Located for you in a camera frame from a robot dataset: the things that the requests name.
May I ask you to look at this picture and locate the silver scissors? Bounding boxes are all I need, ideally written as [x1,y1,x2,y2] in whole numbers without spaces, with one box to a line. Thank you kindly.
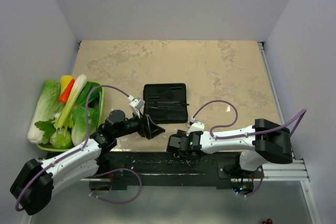
[173,153,191,167]

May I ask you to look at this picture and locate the yellow pepper toy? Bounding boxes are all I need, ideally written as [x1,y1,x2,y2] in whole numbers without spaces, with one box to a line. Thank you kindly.
[60,75,75,96]

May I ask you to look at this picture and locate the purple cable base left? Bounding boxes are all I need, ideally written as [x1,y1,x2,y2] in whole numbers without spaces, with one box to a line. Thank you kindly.
[89,168,143,205]

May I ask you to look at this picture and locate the round green cabbage toy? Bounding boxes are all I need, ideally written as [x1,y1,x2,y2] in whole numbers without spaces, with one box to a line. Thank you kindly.
[49,129,72,150]

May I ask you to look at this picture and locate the black zip tool case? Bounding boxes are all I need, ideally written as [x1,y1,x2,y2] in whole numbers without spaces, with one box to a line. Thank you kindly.
[143,83,188,124]

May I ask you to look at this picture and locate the white green leek toy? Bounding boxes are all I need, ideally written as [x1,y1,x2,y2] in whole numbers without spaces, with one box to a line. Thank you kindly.
[54,74,87,129]

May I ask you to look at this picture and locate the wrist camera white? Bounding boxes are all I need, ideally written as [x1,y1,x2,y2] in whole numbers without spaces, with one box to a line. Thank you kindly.
[128,96,145,116]
[187,121,205,133]

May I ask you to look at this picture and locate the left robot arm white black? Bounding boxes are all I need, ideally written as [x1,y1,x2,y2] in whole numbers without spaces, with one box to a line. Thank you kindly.
[10,110,165,216]

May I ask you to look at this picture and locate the orange carrot toy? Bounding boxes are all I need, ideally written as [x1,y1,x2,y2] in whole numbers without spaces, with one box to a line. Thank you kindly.
[58,78,75,103]

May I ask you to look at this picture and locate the dark green bok choy toy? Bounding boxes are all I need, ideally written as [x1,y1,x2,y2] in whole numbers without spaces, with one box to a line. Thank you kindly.
[72,82,103,109]

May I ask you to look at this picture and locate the green vegetable basket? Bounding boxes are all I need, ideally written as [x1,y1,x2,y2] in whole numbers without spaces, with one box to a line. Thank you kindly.
[37,82,104,152]

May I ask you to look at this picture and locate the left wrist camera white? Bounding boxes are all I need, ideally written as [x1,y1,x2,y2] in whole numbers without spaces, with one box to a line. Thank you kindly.
[128,96,145,116]

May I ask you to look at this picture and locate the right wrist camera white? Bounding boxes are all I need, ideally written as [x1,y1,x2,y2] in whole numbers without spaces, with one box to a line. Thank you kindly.
[187,121,205,133]

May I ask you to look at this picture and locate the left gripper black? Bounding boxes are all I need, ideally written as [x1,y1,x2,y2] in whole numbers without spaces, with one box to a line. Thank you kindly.
[114,108,164,140]

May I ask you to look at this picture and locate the parsley leaf toy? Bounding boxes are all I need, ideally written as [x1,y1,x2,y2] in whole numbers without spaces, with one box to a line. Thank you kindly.
[34,119,56,144]

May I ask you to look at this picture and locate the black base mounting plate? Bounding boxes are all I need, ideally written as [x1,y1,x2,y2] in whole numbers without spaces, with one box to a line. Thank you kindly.
[96,152,262,190]

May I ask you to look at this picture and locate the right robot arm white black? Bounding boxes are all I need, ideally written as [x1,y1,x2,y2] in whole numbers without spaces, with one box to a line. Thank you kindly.
[166,119,293,178]

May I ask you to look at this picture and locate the napa cabbage toy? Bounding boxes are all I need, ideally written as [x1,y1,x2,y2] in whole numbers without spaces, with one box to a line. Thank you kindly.
[27,79,61,144]

